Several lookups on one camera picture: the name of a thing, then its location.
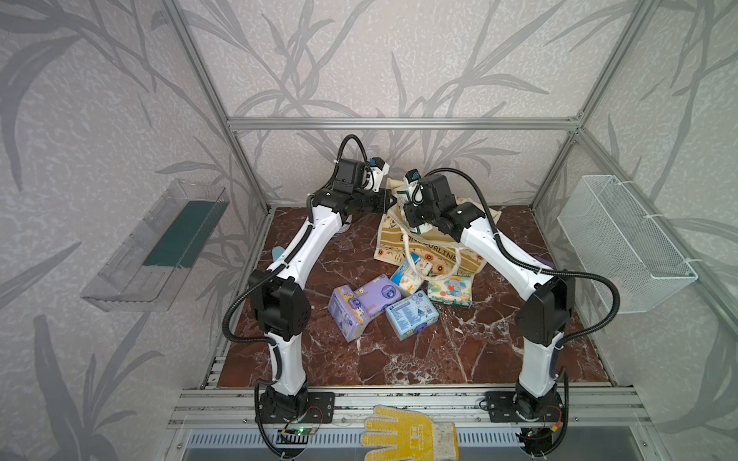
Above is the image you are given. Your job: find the cream floral canvas bag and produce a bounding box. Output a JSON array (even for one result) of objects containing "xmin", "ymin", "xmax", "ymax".
[{"xmin": 374, "ymin": 179, "xmax": 486, "ymax": 277}]

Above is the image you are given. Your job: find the purple tissue pack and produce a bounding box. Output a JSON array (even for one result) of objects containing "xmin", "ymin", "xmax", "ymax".
[
  {"xmin": 328, "ymin": 285, "xmax": 371, "ymax": 342},
  {"xmin": 355, "ymin": 275, "xmax": 403, "ymax": 319}
]

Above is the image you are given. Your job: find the light blue tissue pack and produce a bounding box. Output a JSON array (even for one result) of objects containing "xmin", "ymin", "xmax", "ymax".
[{"xmin": 384, "ymin": 291, "xmax": 439, "ymax": 341}]

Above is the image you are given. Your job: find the green white tissue pack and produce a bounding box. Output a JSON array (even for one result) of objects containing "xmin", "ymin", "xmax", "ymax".
[{"xmin": 416, "ymin": 223, "xmax": 439, "ymax": 237}]

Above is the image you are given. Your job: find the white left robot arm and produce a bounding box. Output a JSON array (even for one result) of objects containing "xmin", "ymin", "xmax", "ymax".
[{"xmin": 222, "ymin": 158, "xmax": 397, "ymax": 421}]

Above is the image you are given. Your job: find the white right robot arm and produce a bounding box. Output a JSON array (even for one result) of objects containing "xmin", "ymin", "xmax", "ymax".
[{"xmin": 403, "ymin": 167, "xmax": 621, "ymax": 422}]

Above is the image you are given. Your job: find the floral blue tissue pack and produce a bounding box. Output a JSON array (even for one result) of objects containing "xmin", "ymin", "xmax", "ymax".
[{"xmin": 390, "ymin": 254, "xmax": 432, "ymax": 297}]

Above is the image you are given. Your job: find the light blue toy spatula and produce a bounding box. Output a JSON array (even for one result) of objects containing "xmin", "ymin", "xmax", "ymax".
[{"xmin": 271, "ymin": 246, "xmax": 286, "ymax": 260}]

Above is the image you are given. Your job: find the elephant print tissue pack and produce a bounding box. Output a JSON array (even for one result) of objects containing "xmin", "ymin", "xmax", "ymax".
[{"xmin": 427, "ymin": 276, "xmax": 474, "ymax": 307}]

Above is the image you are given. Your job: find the purple toy spatula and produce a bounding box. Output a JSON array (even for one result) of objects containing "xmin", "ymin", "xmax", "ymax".
[{"xmin": 534, "ymin": 256, "xmax": 555, "ymax": 269}]

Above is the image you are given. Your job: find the yellow knit work glove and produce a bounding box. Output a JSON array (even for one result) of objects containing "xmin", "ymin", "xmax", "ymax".
[{"xmin": 361, "ymin": 405, "xmax": 459, "ymax": 461}]

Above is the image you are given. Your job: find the small green circuit board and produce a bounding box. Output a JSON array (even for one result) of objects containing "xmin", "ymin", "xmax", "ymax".
[{"xmin": 278, "ymin": 426, "xmax": 319, "ymax": 445}]

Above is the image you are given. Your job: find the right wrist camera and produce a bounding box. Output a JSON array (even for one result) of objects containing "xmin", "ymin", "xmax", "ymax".
[{"xmin": 404, "ymin": 169, "xmax": 423, "ymax": 205}]

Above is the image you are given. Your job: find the white wire basket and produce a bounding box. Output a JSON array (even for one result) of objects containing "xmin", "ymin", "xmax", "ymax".
[{"xmin": 558, "ymin": 175, "xmax": 698, "ymax": 314}]

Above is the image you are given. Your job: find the clear plastic wall shelf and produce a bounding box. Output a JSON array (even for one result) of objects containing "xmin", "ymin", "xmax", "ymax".
[{"xmin": 81, "ymin": 180, "xmax": 230, "ymax": 312}]

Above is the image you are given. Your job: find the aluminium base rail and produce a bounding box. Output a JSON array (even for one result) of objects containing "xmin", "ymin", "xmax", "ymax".
[{"xmin": 159, "ymin": 384, "xmax": 663, "ymax": 460}]

